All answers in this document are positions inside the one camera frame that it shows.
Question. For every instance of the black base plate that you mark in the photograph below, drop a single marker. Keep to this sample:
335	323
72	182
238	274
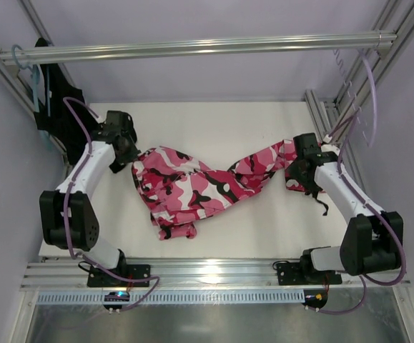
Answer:
293	274
97	278

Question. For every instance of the aluminium left frame post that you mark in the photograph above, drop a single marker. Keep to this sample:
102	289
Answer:
18	82

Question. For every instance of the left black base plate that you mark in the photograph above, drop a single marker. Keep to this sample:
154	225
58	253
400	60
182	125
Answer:
97	278

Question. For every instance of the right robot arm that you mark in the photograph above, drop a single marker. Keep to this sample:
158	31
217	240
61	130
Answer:
373	239

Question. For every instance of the aluminium hanging rail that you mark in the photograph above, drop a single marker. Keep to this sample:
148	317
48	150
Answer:
202	47

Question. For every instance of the pink camouflage trousers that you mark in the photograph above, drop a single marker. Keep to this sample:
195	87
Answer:
179	189

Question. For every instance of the black garment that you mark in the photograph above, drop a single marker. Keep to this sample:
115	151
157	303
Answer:
56	118

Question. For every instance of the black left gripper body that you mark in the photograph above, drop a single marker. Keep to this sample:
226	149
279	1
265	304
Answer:
126	157

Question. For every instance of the aluminium right frame rail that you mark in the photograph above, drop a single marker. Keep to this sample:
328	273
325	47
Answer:
325	112

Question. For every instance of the slotted grey cable duct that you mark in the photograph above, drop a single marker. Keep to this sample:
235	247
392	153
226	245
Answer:
173	296

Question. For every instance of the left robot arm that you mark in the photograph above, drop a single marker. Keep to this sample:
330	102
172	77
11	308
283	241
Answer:
68	219

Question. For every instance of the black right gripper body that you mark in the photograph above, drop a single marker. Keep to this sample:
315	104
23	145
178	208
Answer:
296	171

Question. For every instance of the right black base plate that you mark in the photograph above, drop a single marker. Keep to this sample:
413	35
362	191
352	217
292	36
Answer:
293	274

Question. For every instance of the lilac clothes hanger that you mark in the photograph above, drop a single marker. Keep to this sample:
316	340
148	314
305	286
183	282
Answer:
356	103

